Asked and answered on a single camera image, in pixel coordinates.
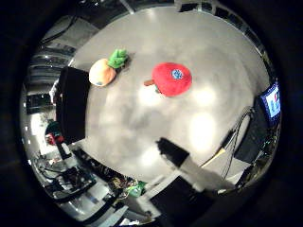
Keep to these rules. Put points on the round orange plush green leaves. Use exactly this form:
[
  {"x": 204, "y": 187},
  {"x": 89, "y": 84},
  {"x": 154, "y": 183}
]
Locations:
[{"x": 101, "y": 74}]

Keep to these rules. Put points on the black fabric container bin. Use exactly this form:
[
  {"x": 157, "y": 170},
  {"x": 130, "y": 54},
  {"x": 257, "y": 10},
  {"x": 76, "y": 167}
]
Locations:
[{"x": 72, "y": 104}]

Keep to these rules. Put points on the green plastic item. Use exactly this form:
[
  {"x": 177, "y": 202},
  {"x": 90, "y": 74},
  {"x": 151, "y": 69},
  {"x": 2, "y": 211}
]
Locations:
[{"x": 136, "y": 189}]

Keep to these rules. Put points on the laptop with blue screen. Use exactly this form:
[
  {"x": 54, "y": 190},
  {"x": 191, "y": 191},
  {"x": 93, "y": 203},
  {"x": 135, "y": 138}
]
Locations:
[{"x": 273, "y": 102}]

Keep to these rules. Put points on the person in red top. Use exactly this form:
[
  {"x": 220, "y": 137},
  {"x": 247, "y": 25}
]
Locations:
[{"x": 54, "y": 134}]

